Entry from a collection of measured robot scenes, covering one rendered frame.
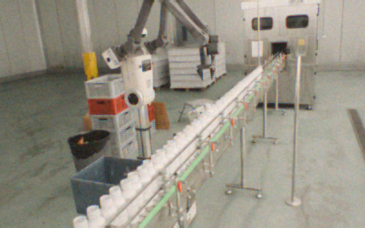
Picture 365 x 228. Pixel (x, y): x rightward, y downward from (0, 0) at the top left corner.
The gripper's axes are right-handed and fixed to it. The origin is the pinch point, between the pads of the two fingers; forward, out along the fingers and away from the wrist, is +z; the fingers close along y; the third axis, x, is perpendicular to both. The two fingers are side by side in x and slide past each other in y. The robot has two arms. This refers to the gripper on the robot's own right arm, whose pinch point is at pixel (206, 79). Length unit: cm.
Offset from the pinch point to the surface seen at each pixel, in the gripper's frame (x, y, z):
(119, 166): -39, -50, 44
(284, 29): 436, 12, -20
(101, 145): 58, -143, 67
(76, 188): -69, -57, 43
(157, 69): 602, -357, 45
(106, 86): 133, -181, 18
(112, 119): 134, -182, 62
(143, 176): -88, 0, 23
